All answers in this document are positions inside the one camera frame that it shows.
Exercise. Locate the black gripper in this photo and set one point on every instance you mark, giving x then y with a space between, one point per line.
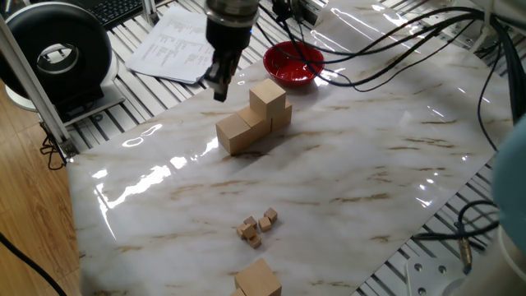
228 39

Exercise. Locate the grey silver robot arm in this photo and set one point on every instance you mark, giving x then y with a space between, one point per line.
513 185

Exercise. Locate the white printed paper stack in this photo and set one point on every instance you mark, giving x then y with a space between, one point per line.
172 49

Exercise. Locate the red glossy bowl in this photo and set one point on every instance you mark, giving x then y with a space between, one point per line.
293 66

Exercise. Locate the short metal upright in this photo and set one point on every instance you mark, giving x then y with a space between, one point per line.
150 12

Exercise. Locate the black computer keyboard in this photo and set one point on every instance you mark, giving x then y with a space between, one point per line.
115 10

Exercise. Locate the white marble pattern board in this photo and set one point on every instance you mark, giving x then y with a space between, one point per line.
328 164

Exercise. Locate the small wooden cube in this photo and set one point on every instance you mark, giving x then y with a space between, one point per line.
250 221
246 231
265 224
255 241
270 214

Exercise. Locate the aluminium frame post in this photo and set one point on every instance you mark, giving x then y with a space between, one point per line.
37 94

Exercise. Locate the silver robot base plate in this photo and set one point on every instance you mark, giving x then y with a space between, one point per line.
427 275

